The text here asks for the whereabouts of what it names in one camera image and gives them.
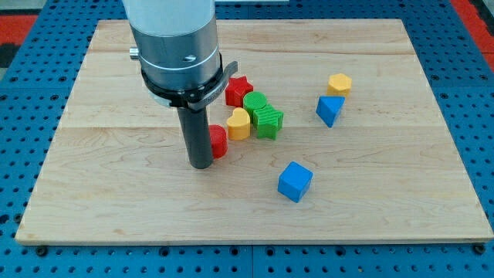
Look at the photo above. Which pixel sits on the black cylindrical pointer tool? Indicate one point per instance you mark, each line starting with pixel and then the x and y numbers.
pixel 195 128

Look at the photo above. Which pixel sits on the yellow heart block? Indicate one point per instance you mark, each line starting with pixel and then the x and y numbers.
pixel 239 125

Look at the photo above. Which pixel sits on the blue triangular prism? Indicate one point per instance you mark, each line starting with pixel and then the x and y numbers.
pixel 328 108

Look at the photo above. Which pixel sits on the green cylinder block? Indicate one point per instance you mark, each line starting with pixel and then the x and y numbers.
pixel 253 101

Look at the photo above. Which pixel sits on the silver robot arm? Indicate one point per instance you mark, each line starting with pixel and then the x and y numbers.
pixel 177 45

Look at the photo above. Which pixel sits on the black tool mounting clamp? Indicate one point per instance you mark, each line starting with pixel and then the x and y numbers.
pixel 197 98

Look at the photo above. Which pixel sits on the yellow hexagon block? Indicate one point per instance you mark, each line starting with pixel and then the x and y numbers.
pixel 339 85

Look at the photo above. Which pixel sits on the blue cube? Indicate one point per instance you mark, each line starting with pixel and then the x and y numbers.
pixel 294 181

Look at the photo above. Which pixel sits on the wooden board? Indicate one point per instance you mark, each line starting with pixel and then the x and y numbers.
pixel 388 171

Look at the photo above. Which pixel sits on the green star block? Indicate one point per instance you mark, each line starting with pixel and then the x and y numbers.
pixel 268 121

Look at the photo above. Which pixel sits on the red star block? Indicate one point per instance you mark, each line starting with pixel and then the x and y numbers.
pixel 236 90

